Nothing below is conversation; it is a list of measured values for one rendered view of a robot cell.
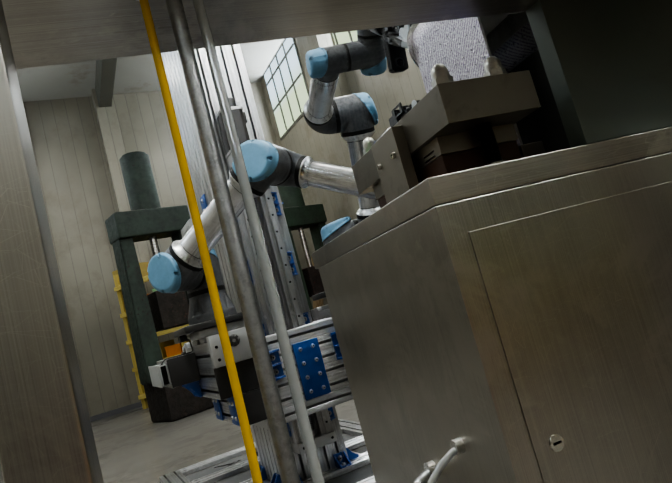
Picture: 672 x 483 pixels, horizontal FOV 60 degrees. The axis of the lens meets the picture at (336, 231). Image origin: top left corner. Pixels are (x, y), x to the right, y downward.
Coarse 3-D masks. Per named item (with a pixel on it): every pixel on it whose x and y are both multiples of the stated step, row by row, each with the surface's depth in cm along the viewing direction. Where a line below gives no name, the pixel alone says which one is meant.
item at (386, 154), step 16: (400, 128) 95; (384, 144) 99; (400, 144) 95; (384, 160) 100; (400, 160) 94; (384, 176) 101; (400, 176) 95; (416, 176) 94; (384, 192) 103; (400, 192) 97
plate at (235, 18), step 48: (48, 0) 59; (96, 0) 61; (192, 0) 66; (240, 0) 69; (288, 0) 72; (336, 0) 75; (384, 0) 78; (432, 0) 82; (480, 0) 86; (528, 0) 90; (48, 48) 68; (96, 48) 71; (144, 48) 74
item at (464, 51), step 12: (468, 24) 106; (480, 24) 103; (456, 36) 110; (468, 36) 106; (480, 36) 103; (444, 48) 115; (456, 48) 111; (468, 48) 107; (480, 48) 104; (432, 60) 120; (444, 60) 116; (456, 60) 112; (468, 60) 108; (480, 60) 105; (456, 72) 113; (468, 72) 109; (480, 72) 105
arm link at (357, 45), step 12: (360, 36) 155; (372, 36) 154; (348, 48) 155; (360, 48) 156; (372, 48) 156; (384, 48) 157; (360, 60) 156; (372, 60) 157; (384, 60) 159; (372, 72) 159
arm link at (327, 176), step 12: (300, 156) 170; (300, 168) 168; (312, 168) 167; (324, 168) 166; (336, 168) 166; (348, 168) 165; (288, 180) 169; (300, 180) 169; (312, 180) 168; (324, 180) 166; (336, 180) 165; (348, 180) 163; (348, 192) 165; (372, 192) 161
